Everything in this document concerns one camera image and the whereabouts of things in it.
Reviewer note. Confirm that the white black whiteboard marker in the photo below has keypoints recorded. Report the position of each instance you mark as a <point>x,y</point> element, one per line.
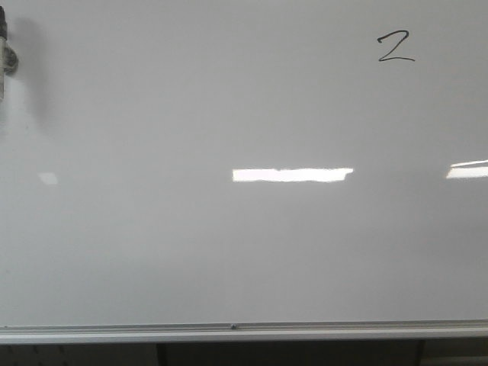
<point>9,58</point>

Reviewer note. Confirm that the white whiteboard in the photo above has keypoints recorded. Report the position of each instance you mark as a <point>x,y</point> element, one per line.
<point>188,171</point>

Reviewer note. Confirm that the black handwritten number two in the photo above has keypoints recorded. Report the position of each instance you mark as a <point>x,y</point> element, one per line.
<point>389,56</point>

